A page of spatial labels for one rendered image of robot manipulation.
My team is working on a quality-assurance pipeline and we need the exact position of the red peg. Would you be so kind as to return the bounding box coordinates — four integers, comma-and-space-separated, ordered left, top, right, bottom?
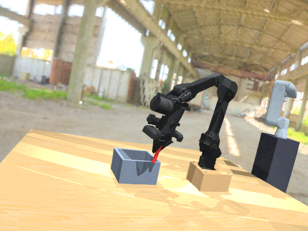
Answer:
152, 146, 162, 163

